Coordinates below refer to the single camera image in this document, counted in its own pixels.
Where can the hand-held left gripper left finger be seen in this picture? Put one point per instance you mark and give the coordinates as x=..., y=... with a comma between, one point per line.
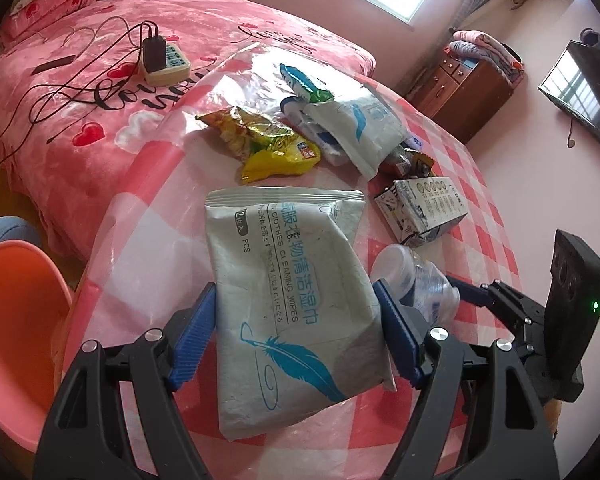
x=195, y=335

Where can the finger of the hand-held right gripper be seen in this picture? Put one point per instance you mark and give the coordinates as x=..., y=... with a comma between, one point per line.
x=470, y=294
x=510, y=305

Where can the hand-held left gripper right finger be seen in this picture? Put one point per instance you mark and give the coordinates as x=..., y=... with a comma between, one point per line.
x=397, y=325

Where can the crushed clear plastic bottle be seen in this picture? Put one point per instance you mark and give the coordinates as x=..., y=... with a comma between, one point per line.
x=415, y=280

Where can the white wet wipes packet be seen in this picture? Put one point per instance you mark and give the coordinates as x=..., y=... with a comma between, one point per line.
x=290, y=310
x=360, y=130

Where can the red snack packet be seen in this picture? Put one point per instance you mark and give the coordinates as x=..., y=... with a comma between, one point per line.
x=415, y=162

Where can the white milk carton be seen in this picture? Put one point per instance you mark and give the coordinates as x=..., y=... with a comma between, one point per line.
x=430, y=205

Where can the pink checked tablecloth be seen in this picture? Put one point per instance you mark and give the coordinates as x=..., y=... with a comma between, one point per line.
x=145, y=240

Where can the purple orange snack packet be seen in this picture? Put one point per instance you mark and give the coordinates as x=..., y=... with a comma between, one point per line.
x=325, y=144

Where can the yellow snack bag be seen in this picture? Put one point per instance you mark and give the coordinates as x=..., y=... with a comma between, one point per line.
x=275, y=155

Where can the brown wooden cabinet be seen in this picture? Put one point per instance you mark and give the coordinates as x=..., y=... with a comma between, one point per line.
x=470, y=95

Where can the black flat television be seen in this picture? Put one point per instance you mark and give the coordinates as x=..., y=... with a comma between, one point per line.
x=580, y=90

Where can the blue denim cloth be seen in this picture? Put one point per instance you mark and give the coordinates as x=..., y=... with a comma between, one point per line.
x=5, y=230

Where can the folded blankets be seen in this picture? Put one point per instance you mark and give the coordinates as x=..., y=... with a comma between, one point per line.
x=485, y=47

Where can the bed with pink cover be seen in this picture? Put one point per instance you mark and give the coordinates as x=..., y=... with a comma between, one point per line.
x=80, y=110

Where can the blue green snack packet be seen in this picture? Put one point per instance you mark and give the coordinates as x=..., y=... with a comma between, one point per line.
x=305, y=82

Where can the beige power strip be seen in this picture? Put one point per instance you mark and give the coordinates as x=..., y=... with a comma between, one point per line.
x=175, y=67

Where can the black charger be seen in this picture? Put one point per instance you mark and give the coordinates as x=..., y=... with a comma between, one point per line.
x=153, y=54

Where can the black phone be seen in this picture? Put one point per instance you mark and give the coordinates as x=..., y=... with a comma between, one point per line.
x=54, y=64

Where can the pink pillow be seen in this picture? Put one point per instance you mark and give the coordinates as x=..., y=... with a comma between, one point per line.
x=55, y=12

